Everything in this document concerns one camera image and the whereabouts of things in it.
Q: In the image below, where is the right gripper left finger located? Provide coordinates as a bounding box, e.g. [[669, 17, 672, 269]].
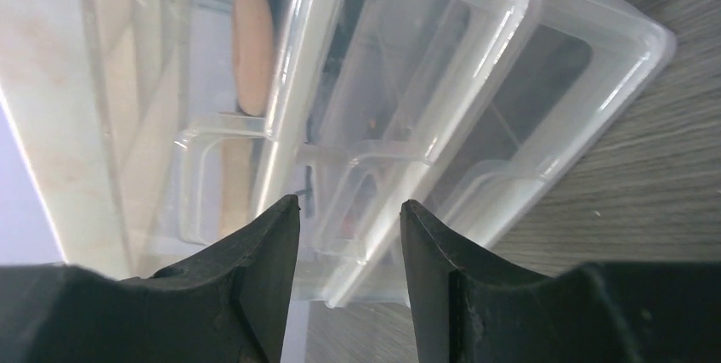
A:
[[1, 195, 300, 362]]

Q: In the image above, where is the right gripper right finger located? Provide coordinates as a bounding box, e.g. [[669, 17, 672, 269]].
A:
[[400, 200, 720, 362]]

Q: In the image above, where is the white plastic drawer organizer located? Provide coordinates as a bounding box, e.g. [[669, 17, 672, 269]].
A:
[[1, 0, 676, 308]]

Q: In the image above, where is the small pink powder puff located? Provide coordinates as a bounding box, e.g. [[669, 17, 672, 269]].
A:
[[231, 0, 275, 116]]

